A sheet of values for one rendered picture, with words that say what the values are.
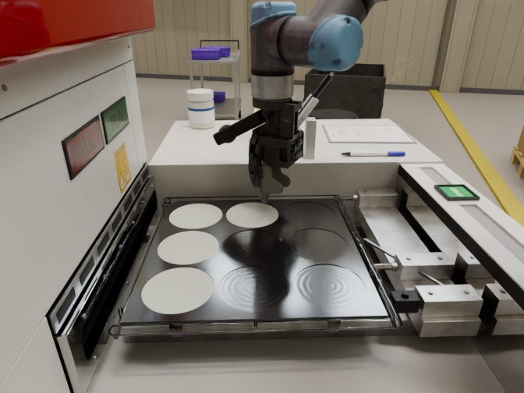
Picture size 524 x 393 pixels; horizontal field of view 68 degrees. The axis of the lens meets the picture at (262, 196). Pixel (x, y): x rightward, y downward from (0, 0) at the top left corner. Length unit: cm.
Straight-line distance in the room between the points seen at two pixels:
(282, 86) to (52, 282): 45
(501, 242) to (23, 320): 60
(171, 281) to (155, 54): 774
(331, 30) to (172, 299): 43
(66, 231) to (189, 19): 745
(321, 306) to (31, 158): 38
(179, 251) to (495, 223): 50
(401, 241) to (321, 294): 24
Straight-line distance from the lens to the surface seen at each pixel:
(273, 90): 67
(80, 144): 53
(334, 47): 58
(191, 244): 67
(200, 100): 104
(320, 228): 71
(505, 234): 68
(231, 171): 82
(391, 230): 77
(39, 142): 45
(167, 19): 805
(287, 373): 57
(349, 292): 57
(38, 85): 46
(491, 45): 738
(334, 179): 85
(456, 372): 62
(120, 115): 68
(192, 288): 57
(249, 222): 72
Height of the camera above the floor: 126
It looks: 26 degrees down
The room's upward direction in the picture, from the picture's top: straight up
